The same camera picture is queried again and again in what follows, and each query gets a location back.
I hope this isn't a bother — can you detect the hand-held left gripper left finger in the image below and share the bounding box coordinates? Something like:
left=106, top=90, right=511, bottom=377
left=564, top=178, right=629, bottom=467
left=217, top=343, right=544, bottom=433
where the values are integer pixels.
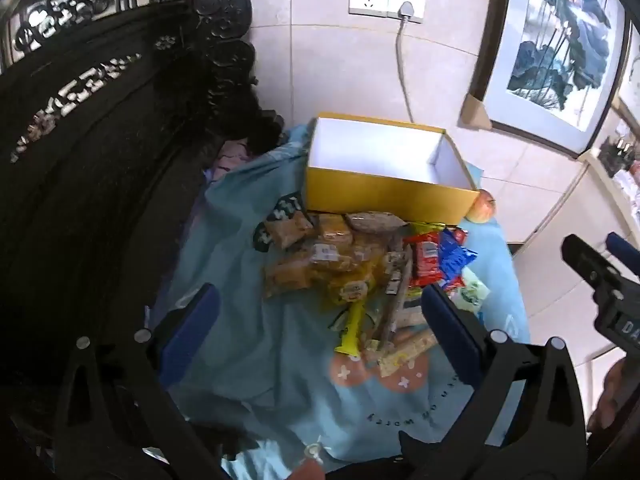
left=52, top=282, right=226, bottom=480

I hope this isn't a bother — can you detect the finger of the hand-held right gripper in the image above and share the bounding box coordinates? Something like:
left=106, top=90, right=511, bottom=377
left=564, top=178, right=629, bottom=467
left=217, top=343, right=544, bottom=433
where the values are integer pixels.
left=561, top=234, right=623, bottom=306
left=606, top=231, right=640, bottom=278

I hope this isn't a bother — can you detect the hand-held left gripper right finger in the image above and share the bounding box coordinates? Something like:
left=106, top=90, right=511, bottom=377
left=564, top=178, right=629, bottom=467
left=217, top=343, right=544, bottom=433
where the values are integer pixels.
left=400, top=285, right=588, bottom=480

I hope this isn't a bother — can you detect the clear rice stick packet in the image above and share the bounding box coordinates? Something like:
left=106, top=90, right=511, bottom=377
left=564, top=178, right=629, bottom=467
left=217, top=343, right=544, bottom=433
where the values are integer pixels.
left=377, top=327, right=438, bottom=378

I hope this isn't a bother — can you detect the blue snack packet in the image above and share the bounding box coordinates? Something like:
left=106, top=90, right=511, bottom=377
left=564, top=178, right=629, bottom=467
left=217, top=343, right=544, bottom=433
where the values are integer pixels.
left=437, top=227, right=478, bottom=291

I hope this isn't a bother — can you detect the red cracker packet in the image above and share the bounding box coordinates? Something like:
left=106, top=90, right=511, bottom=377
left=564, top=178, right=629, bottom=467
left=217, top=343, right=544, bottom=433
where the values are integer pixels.
left=404, top=232, right=446, bottom=288

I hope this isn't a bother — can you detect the clear pastry bag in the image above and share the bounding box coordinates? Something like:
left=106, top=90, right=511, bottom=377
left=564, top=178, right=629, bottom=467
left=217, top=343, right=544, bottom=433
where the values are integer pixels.
left=262, top=239, right=361, bottom=301

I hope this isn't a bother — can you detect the yellow cardboard box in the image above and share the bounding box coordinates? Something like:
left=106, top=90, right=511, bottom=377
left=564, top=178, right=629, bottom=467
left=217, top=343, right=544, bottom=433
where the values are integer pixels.
left=305, top=112, right=481, bottom=226

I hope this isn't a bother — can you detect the person's right hand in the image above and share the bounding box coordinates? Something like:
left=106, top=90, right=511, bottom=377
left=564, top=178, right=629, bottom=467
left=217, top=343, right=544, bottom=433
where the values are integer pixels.
left=586, top=357, right=628, bottom=433

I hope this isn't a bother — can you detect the white green snack packet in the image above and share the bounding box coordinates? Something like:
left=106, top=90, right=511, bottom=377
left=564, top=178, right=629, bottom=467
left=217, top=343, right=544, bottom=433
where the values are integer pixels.
left=442, top=267, right=491, bottom=318

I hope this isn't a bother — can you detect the clear long snack packet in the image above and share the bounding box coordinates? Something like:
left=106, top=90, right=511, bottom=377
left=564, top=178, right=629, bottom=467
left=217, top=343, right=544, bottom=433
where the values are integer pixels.
left=372, top=232, right=416, bottom=351

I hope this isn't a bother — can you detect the light blue printed blanket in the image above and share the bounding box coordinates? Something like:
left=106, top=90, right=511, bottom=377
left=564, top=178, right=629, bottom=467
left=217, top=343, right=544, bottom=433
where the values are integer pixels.
left=150, top=122, right=532, bottom=466

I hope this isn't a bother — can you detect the yellow stick snack packet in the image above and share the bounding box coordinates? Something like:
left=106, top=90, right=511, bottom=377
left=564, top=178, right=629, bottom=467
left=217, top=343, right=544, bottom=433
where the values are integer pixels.
left=334, top=302, right=368, bottom=358

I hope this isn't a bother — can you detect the yellow round label packet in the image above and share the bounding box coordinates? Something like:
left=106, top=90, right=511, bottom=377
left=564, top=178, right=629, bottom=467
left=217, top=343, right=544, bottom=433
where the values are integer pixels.
left=325, top=255, right=388, bottom=308

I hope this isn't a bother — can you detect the yellow green label packet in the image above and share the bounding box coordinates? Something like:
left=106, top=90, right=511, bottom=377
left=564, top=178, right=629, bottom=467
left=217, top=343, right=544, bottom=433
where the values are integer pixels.
left=407, top=221, right=451, bottom=236

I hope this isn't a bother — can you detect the red yellow apple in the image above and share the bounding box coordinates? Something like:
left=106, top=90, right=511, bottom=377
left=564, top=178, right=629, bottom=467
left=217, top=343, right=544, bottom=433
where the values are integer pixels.
left=465, top=189, right=497, bottom=223

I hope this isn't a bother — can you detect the grey brown snack packet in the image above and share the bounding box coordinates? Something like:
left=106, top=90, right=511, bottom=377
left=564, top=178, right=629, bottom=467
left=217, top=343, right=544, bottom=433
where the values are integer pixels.
left=346, top=211, right=407, bottom=235

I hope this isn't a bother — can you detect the brown cookie packet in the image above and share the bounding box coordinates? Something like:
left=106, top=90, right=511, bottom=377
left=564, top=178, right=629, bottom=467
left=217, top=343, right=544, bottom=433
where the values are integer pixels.
left=265, top=211, right=315, bottom=250

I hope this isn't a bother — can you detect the yellow biscuit packet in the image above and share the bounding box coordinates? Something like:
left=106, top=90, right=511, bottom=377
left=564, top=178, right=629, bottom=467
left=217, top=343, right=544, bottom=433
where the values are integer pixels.
left=315, top=213, right=353, bottom=243

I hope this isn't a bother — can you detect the purple cloth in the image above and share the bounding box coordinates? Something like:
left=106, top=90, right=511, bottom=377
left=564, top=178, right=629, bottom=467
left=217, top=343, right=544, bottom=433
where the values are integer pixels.
left=202, top=139, right=251, bottom=183

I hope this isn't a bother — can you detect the cardboard corner protector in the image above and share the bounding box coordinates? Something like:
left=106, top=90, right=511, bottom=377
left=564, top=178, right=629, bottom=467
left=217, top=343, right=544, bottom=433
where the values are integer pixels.
left=459, top=94, right=493, bottom=131

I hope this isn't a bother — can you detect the dark carved wooden furniture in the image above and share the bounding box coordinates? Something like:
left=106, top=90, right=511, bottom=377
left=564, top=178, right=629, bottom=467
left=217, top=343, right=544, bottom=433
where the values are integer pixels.
left=0, top=0, right=286, bottom=480

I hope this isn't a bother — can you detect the framed lotus painting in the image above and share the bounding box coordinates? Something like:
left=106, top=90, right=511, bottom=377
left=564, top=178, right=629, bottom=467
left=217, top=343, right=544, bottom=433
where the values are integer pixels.
left=467, top=0, right=632, bottom=158

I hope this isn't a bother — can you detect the grey plug with cable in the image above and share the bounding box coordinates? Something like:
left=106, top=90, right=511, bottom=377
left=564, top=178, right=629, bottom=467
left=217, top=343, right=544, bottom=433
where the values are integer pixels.
left=395, top=1, right=416, bottom=123

